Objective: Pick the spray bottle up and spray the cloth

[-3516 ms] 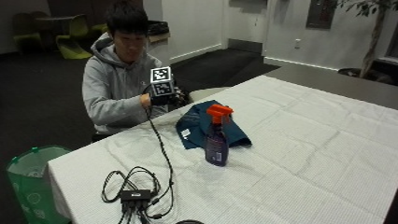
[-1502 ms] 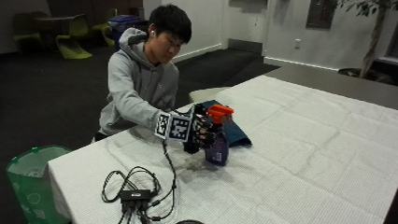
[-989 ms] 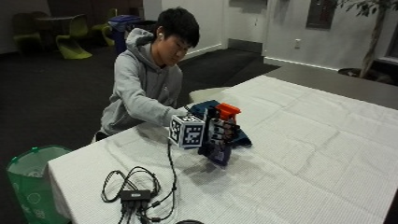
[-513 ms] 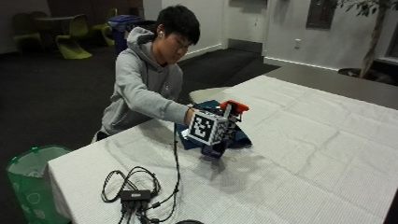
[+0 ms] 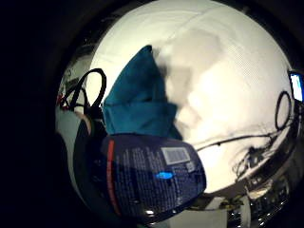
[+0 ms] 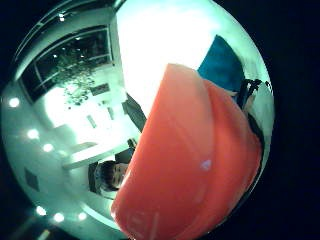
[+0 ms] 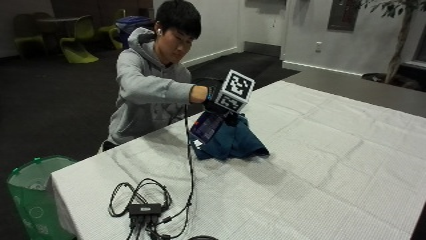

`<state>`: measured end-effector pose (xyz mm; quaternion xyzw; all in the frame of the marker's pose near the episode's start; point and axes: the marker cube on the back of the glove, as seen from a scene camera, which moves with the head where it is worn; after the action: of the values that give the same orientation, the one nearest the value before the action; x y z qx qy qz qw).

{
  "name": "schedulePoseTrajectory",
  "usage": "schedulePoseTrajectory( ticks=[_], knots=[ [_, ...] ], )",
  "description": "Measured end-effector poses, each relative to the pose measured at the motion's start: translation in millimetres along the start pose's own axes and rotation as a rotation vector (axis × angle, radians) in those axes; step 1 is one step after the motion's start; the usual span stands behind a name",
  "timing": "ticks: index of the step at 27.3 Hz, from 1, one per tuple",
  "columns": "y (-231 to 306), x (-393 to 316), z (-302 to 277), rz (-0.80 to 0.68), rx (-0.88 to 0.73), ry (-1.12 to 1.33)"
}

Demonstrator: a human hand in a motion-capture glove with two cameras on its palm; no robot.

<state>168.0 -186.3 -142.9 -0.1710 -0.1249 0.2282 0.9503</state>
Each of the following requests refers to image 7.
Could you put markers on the lime green chair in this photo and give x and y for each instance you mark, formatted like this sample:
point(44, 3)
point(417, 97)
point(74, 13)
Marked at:
point(76, 41)

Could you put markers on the dark blue printed shirt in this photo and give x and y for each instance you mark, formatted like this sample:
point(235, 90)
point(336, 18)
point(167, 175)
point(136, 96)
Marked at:
point(231, 140)

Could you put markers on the indoor tree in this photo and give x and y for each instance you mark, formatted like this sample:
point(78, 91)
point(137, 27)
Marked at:
point(400, 36)

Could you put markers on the dark round table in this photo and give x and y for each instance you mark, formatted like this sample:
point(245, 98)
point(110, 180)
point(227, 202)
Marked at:
point(55, 23)

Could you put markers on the black round object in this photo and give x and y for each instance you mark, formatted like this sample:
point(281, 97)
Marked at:
point(203, 237)

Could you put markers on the green bag waste bin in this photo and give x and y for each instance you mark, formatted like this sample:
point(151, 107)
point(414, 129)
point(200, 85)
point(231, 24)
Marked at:
point(35, 200)

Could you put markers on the the person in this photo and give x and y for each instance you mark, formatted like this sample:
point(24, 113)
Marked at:
point(147, 80)

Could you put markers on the blue recycling bin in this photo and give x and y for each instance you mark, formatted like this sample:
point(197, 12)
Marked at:
point(132, 27)

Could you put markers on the black hub box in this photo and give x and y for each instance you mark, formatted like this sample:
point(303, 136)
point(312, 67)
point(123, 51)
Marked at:
point(144, 209)

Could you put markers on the white marker cube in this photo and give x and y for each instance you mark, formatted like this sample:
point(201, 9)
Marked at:
point(235, 90)

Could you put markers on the white tablecloth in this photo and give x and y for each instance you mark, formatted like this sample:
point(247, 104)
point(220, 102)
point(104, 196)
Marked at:
point(275, 166)

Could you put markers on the wall outlet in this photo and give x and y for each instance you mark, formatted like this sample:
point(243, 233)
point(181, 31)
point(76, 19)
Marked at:
point(319, 46)

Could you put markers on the dark wall frame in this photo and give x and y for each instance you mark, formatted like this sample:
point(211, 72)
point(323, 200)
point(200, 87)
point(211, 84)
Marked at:
point(342, 15)

